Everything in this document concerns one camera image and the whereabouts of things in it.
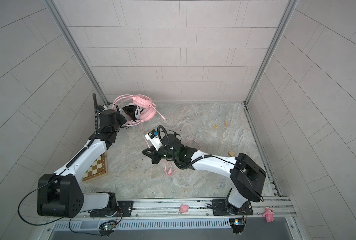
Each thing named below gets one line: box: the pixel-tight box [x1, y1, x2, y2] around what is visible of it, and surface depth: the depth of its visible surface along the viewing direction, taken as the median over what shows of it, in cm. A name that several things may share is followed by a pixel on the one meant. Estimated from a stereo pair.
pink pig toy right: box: [262, 206, 275, 223], surface depth 69 cm
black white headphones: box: [121, 103, 144, 121], surface depth 103 cm
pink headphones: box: [112, 94, 166, 127], surface depth 79 cm
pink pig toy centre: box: [179, 203, 190, 213], surface depth 72 cm
